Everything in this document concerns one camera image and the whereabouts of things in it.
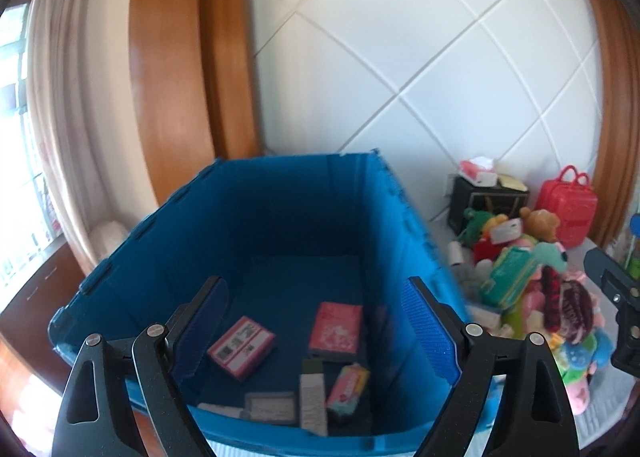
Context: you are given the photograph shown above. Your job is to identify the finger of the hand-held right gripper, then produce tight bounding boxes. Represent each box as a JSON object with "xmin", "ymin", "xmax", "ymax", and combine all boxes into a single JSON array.
[{"xmin": 584, "ymin": 247, "xmax": 640, "ymax": 379}]

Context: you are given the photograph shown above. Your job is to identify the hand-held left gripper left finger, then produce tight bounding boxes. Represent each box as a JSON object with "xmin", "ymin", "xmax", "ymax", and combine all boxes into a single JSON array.
[{"xmin": 50, "ymin": 276, "xmax": 230, "ymax": 457}]

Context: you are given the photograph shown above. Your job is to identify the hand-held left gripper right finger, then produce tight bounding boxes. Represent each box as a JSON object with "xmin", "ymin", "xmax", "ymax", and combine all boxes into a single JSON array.
[{"xmin": 400, "ymin": 276, "xmax": 581, "ymax": 457}]

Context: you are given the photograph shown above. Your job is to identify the pink barcode tissue pack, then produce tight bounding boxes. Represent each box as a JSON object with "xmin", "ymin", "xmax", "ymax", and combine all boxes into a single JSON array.
[{"xmin": 206, "ymin": 315, "xmax": 277, "ymax": 383}]

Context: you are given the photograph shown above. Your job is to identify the pink floral tissue pack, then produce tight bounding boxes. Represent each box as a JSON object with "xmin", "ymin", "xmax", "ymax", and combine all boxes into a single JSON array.
[{"xmin": 308, "ymin": 302, "xmax": 363, "ymax": 357}]

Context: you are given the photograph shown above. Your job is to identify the pink green small pack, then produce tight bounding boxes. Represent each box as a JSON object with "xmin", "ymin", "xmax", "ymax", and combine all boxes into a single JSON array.
[{"xmin": 326, "ymin": 363, "xmax": 371, "ymax": 415}]

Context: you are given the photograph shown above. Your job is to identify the white green carton box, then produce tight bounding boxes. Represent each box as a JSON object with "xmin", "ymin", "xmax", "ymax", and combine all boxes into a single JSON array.
[{"xmin": 299, "ymin": 359, "xmax": 328, "ymax": 437}]

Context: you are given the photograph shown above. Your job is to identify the blue plastic crate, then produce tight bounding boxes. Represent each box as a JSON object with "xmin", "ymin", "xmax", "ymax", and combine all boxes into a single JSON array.
[{"xmin": 48, "ymin": 152, "xmax": 503, "ymax": 455}]

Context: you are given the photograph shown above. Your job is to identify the teal plush toy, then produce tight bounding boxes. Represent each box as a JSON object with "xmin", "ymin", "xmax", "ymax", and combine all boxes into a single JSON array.
[{"xmin": 532, "ymin": 241, "xmax": 568, "ymax": 273}]

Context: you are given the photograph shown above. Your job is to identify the grey plush toy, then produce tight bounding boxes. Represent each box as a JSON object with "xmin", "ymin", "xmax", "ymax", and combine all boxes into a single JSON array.
[{"xmin": 462, "ymin": 264, "xmax": 488, "ymax": 298}]

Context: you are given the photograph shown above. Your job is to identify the red toy suitcase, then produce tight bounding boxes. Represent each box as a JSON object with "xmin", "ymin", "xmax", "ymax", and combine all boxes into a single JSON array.
[{"xmin": 537, "ymin": 166, "xmax": 598, "ymax": 248}]

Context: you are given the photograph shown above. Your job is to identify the brown teddy bear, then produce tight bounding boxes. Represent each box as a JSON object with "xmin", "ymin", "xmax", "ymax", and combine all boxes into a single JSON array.
[{"xmin": 520, "ymin": 207, "xmax": 561, "ymax": 244}]

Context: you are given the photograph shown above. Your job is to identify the lime green plush toy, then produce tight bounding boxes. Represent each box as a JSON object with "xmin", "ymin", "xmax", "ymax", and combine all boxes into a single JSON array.
[{"xmin": 505, "ymin": 297, "xmax": 546, "ymax": 338}]

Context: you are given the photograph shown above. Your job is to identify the green wet wipes packet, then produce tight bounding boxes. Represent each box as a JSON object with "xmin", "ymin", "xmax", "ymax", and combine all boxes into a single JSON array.
[{"xmin": 480, "ymin": 246, "xmax": 536, "ymax": 308}]

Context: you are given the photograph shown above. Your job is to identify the red plush toy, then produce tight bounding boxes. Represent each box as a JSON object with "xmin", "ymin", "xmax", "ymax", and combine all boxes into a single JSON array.
[{"xmin": 472, "ymin": 232, "xmax": 506, "ymax": 263}]

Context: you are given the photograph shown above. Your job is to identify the dark green plush toy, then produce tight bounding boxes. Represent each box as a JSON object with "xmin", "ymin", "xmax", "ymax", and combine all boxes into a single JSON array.
[{"xmin": 460, "ymin": 207, "xmax": 493, "ymax": 245}]

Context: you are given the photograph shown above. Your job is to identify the black box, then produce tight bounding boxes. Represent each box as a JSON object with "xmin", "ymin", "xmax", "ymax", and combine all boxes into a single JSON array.
[{"xmin": 447, "ymin": 176, "xmax": 530, "ymax": 233}]

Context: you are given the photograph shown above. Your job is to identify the pink tissue box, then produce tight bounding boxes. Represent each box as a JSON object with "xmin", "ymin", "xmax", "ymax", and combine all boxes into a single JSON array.
[{"xmin": 459, "ymin": 156, "xmax": 498, "ymax": 187}]

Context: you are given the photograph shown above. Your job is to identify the beige curtain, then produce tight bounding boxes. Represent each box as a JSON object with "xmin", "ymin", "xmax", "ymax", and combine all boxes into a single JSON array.
[{"xmin": 25, "ymin": 0, "xmax": 166, "ymax": 283}]

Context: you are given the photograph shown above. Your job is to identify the window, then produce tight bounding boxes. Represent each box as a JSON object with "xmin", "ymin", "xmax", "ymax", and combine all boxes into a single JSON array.
[{"xmin": 0, "ymin": 2, "xmax": 56, "ymax": 288}]

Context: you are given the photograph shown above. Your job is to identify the wooden wall pillar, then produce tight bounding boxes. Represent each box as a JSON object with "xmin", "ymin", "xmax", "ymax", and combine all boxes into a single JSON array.
[
  {"xmin": 560, "ymin": 0, "xmax": 640, "ymax": 248},
  {"xmin": 129, "ymin": 0, "xmax": 263, "ymax": 210}
]

